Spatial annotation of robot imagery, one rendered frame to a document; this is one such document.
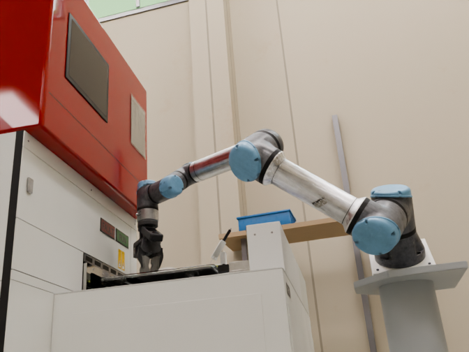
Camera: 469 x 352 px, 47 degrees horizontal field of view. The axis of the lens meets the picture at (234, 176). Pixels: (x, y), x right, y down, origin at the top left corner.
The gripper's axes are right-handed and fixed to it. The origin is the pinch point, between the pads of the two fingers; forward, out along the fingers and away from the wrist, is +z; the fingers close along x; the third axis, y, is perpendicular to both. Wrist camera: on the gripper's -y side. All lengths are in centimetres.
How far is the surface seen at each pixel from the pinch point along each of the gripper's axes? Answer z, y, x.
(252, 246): 1.6, -47.9, -10.6
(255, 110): -174, 143, -147
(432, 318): 22, -61, -60
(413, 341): 28, -58, -54
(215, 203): -92, 148, -107
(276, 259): 6, -52, -15
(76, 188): -25.0, -9.5, 27.9
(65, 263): -0.1, -12.9, 30.9
